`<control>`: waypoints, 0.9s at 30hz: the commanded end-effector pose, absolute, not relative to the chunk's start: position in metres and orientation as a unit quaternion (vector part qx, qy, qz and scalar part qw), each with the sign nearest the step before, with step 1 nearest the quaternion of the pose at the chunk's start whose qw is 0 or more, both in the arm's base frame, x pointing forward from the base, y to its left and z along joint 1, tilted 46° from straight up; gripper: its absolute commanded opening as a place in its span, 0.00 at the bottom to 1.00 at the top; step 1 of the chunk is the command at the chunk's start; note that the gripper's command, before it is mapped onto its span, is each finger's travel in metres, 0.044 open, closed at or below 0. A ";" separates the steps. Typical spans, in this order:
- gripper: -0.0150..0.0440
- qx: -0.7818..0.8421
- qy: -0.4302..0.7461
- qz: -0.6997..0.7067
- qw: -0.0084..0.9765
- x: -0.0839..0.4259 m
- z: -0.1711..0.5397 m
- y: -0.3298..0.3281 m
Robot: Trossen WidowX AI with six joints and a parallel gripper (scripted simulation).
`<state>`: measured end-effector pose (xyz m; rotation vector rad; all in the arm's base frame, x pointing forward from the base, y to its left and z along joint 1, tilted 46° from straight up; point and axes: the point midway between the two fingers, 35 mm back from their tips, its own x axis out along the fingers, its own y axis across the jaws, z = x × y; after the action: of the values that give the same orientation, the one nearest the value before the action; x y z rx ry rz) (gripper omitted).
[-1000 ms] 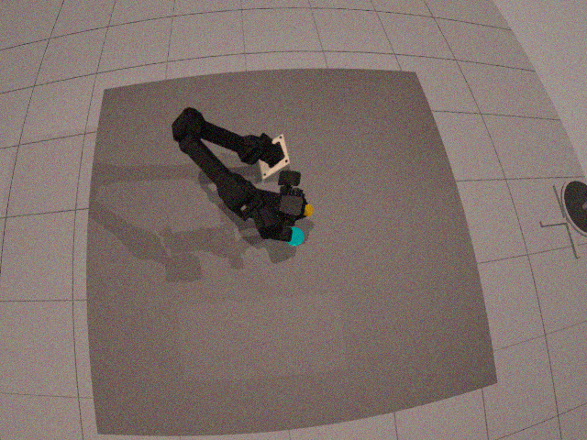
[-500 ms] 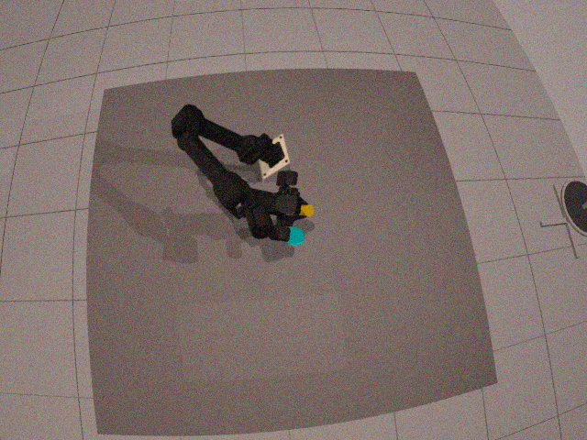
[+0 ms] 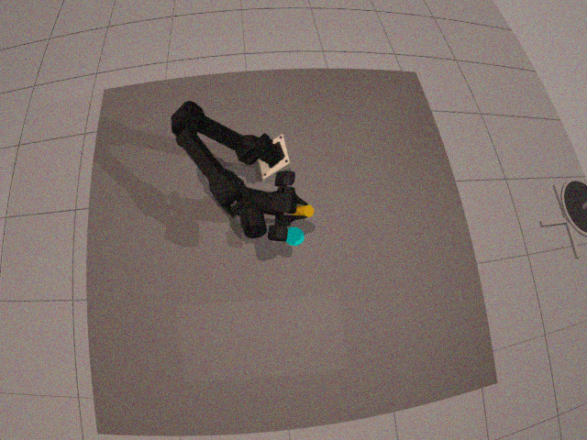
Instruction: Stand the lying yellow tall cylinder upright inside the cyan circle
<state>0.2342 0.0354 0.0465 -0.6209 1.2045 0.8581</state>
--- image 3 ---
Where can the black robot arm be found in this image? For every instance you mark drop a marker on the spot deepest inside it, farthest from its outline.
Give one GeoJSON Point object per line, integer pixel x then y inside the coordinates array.
{"type": "Point", "coordinates": [225, 185]}

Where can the cyan circle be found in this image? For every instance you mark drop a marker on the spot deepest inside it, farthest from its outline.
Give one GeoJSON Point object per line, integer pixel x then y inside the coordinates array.
{"type": "Point", "coordinates": [295, 236]}

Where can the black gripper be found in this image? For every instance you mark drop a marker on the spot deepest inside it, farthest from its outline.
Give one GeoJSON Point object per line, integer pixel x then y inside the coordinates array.
{"type": "Point", "coordinates": [279, 231]}

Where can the yellow tall cylinder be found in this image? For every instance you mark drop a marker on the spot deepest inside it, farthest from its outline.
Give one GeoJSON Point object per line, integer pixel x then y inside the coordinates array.
{"type": "Point", "coordinates": [305, 210]}

